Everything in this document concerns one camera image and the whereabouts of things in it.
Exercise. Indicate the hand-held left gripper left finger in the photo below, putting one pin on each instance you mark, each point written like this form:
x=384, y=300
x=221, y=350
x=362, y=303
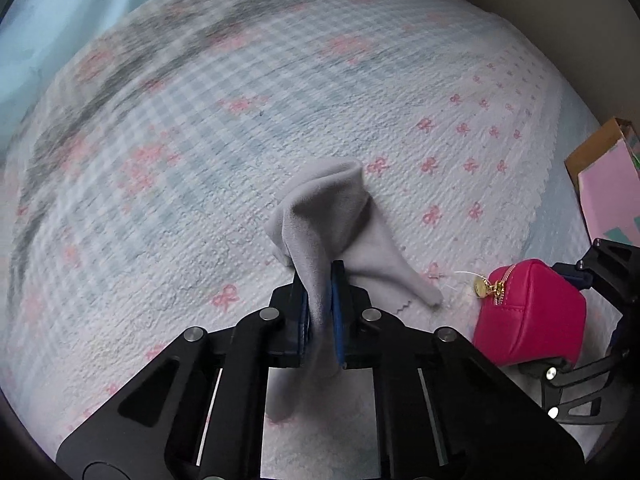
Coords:
x=302, y=310

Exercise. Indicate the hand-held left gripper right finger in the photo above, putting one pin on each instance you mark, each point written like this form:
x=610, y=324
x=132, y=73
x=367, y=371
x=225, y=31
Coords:
x=339, y=310

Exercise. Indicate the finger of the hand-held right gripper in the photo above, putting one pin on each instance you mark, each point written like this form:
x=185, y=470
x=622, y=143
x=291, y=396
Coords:
x=585, y=385
x=612, y=270

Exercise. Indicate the pink patterned cardboard box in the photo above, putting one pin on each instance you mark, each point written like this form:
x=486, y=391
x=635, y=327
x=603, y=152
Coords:
x=610, y=185

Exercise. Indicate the pink zip pouch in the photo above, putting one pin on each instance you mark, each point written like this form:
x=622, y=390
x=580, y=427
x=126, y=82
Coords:
x=530, y=310

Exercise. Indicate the grey cloth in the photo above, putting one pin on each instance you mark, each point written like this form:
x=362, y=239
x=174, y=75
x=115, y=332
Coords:
x=320, y=200

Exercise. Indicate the light blue hanging cloth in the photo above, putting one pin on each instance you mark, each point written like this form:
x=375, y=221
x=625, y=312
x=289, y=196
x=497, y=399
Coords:
x=50, y=35

